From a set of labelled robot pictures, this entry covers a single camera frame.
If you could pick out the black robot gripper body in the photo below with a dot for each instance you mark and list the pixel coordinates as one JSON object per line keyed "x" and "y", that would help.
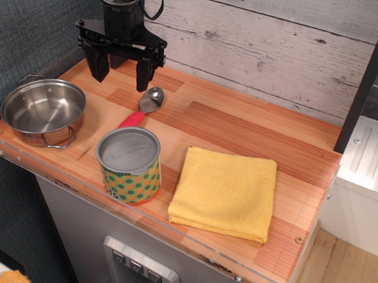
{"x": 122, "y": 33}

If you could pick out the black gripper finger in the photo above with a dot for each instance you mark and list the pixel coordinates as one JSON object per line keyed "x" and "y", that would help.
{"x": 97, "y": 62}
{"x": 145, "y": 70}

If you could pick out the yellow cloth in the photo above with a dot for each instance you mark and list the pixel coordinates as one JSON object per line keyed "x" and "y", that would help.
{"x": 226, "y": 194}

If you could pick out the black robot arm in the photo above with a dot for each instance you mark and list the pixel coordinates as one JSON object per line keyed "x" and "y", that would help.
{"x": 116, "y": 61}

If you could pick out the stainless steel pot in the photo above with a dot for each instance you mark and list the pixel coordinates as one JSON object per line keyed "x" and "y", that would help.
{"x": 45, "y": 112}

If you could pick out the green orange dotted can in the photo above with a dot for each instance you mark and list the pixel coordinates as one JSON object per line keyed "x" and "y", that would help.
{"x": 129, "y": 158}

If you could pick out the clear acrylic edge guard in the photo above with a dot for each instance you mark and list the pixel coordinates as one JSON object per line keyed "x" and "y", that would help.
{"x": 297, "y": 201}

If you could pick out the grey toy fridge cabinet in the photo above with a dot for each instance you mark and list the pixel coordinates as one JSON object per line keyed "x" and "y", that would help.
{"x": 83, "y": 220}

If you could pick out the silver dispenser panel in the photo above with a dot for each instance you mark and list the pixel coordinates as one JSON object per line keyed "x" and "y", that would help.
{"x": 128, "y": 265}

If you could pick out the orange object bottom left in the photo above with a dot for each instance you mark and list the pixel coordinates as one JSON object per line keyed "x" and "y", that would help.
{"x": 13, "y": 277}

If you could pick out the white toy sink unit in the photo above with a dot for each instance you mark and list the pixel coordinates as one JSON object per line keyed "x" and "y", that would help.
{"x": 350, "y": 209}

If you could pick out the metal spatula with red handle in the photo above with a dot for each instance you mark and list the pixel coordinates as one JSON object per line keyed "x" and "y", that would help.
{"x": 150, "y": 101}

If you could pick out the dark right vertical post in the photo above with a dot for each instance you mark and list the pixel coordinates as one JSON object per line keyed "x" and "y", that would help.
{"x": 358, "y": 103}

